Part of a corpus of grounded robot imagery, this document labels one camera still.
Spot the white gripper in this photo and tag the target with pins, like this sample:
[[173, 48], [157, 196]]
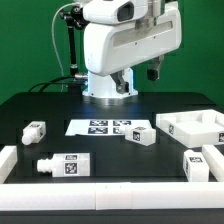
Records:
[[109, 49]]

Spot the white square tabletop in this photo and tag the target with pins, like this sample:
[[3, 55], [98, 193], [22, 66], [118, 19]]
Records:
[[193, 128]]

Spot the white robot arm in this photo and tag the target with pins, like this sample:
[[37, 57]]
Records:
[[146, 14]]

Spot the paper sheet with tags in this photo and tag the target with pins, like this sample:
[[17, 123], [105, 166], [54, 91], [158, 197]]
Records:
[[101, 127]]

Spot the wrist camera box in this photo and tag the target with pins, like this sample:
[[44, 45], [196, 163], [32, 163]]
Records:
[[108, 11]]

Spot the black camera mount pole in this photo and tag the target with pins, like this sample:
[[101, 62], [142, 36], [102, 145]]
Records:
[[75, 21]]

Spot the white front fence wall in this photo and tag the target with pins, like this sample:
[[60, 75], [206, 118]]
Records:
[[111, 196]]

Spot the white left fence wall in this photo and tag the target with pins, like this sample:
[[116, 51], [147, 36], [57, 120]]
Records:
[[8, 159]]

